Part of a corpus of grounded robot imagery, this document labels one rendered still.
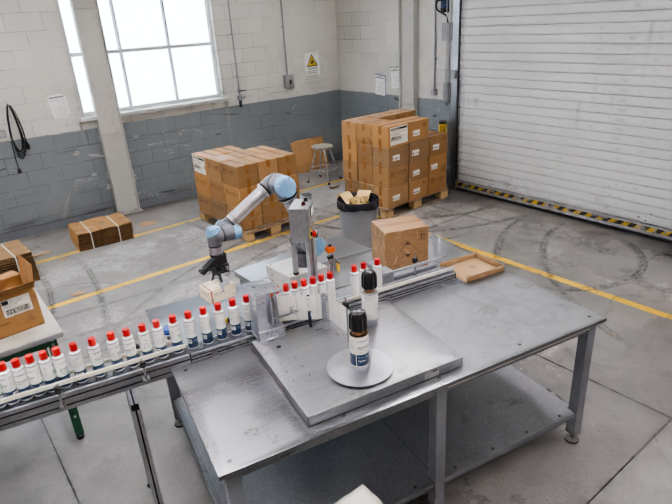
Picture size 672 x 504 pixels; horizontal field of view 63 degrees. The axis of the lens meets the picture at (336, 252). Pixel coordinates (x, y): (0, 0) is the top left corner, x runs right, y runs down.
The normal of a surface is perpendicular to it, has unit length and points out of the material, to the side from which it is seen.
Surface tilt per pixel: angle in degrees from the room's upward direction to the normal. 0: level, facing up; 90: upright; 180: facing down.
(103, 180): 90
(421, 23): 90
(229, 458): 0
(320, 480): 0
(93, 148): 90
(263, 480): 0
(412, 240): 90
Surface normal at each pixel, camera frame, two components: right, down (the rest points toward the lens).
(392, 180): 0.62, 0.27
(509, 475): -0.06, -0.92
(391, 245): 0.29, 0.36
